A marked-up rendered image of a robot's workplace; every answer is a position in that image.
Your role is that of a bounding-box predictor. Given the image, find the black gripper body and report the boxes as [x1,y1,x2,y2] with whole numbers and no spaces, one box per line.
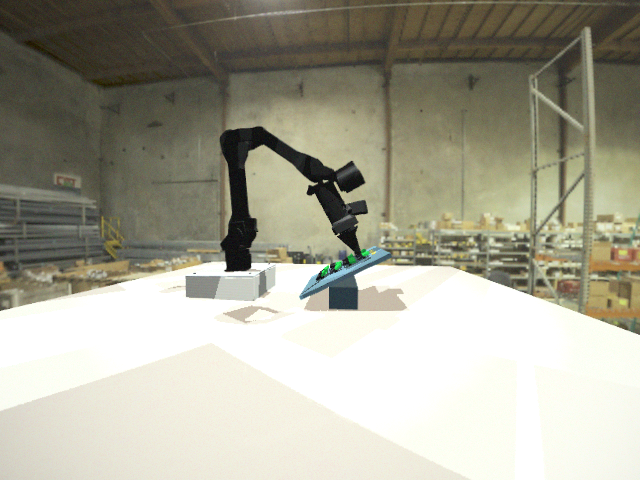
[322,197,359,235]

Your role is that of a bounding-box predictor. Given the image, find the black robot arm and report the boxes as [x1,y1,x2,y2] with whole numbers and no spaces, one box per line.
[220,126,368,272]

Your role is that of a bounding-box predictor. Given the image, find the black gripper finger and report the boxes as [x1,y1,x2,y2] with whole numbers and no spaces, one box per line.
[337,225,361,255]

